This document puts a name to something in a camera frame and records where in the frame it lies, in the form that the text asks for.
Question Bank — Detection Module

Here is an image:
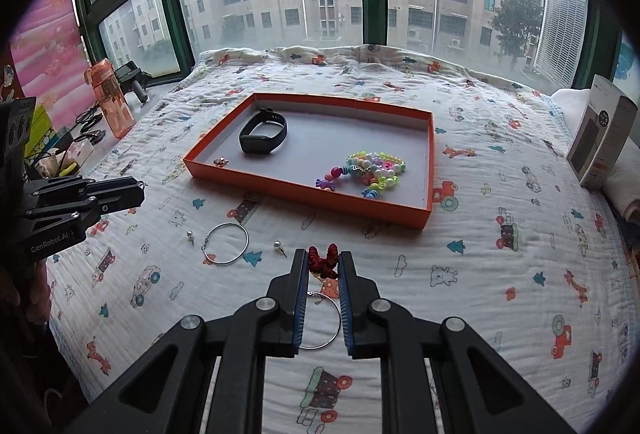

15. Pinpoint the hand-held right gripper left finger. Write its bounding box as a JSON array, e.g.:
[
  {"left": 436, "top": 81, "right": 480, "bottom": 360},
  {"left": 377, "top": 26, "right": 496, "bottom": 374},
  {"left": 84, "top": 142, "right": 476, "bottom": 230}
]
[{"left": 65, "top": 248, "right": 311, "bottom": 434}]

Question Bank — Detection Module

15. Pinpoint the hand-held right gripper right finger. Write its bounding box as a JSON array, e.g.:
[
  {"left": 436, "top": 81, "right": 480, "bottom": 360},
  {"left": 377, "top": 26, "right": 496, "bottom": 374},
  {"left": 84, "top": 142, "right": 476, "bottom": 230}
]
[{"left": 337, "top": 251, "right": 581, "bottom": 434}]

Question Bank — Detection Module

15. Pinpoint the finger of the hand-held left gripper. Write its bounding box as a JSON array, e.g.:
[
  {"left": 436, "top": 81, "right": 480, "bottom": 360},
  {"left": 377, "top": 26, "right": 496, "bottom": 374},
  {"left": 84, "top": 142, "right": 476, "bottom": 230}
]
[
  {"left": 24, "top": 196, "right": 146, "bottom": 235},
  {"left": 27, "top": 175, "right": 147, "bottom": 206}
]

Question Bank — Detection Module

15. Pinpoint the red bow hair clip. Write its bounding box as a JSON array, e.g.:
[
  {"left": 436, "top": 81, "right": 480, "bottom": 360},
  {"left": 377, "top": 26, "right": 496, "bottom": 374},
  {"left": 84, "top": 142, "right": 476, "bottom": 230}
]
[{"left": 306, "top": 244, "right": 339, "bottom": 279}]

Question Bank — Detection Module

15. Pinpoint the colourful candy bead bracelet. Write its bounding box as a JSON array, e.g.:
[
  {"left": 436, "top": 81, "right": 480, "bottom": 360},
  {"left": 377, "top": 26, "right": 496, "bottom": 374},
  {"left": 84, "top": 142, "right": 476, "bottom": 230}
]
[{"left": 315, "top": 166, "right": 401, "bottom": 201}]

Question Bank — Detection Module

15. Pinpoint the pastel bead bracelet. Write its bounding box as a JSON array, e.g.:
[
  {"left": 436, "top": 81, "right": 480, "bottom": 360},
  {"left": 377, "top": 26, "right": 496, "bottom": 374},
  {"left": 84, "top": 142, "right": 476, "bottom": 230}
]
[{"left": 346, "top": 151, "right": 407, "bottom": 190}]

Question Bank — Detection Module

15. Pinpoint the orange cardboard tray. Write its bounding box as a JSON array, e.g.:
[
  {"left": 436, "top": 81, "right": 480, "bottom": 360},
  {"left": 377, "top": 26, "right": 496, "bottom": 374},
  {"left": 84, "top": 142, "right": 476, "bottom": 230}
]
[{"left": 182, "top": 92, "right": 436, "bottom": 230}]

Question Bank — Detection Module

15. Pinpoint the black smart band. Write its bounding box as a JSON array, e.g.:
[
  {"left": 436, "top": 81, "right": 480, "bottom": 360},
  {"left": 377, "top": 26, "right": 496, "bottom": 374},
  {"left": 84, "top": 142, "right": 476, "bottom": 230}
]
[{"left": 238, "top": 107, "right": 289, "bottom": 156}]

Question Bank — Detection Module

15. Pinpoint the person's left hand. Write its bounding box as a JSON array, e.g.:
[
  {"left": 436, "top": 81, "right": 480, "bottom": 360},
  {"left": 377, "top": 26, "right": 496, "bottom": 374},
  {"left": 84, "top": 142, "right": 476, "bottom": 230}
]
[{"left": 10, "top": 261, "right": 53, "bottom": 350}]

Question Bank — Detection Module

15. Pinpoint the white pink box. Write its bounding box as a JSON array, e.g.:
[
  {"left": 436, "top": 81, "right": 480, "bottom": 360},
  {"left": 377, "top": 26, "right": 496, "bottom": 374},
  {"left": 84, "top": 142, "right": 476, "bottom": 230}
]
[{"left": 37, "top": 143, "right": 97, "bottom": 178}]

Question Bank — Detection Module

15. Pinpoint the silver hoop earring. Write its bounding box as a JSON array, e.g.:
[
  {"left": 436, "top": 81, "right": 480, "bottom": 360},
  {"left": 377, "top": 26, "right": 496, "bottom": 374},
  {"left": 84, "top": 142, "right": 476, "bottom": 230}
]
[
  {"left": 201, "top": 222, "right": 250, "bottom": 267},
  {"left": 299, "top": 292, "right": 344, "bottom": 350}
]

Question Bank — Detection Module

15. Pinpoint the orange water bottle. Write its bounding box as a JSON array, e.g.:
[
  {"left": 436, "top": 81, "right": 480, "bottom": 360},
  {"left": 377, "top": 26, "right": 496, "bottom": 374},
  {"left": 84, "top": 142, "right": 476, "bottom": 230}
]
[{"left": 83, "top": 58, "right": 135, "bottom": 139}]

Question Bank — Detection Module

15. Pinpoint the pink cartoon poster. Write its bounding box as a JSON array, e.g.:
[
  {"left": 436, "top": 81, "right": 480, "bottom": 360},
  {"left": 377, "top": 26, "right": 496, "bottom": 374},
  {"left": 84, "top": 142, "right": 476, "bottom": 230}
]
[{"left": 9, "top": 0, "right": 94, "bottom": 115}]

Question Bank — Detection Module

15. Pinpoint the cartoon printed blanket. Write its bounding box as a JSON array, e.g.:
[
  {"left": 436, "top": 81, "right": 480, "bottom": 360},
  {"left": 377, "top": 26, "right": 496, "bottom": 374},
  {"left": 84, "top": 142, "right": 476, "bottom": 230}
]
[{"left": 45, "top": 43, "right": 640, "bottom": 434}]

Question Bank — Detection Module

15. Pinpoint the white product box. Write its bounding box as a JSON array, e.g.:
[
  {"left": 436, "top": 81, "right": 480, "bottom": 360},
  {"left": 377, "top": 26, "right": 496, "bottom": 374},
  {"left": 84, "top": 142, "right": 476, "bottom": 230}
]
[{"left": 565, "top": 74, "right": 640, "bottom": 190}]

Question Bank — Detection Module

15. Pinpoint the green tree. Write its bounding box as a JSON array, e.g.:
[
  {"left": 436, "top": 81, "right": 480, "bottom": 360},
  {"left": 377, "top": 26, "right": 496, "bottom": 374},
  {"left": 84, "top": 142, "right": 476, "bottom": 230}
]
[{"left": 489, "top": 0, "right": 546, "bottom": 70}]

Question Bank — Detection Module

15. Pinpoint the white louvred panel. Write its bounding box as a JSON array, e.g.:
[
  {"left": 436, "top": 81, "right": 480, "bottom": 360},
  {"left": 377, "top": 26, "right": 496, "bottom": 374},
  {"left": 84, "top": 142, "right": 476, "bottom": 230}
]
[{"left": 532, "top": 0, "right": 589, "bottom": 86}]

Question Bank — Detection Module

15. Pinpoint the black cable coil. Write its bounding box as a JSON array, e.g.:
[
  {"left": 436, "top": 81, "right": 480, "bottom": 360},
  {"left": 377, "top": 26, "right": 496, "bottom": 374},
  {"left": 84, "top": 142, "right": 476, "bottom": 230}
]
[{"left": 75, "top": 110, "right": 109, "bottom": 146}]

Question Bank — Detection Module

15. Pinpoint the black device with grey handle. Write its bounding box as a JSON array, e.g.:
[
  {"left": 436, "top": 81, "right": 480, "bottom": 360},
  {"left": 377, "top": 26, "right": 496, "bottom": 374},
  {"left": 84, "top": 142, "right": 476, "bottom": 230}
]
[{"left": 114, "top": 61, "right": 151, "bottom": 105}]

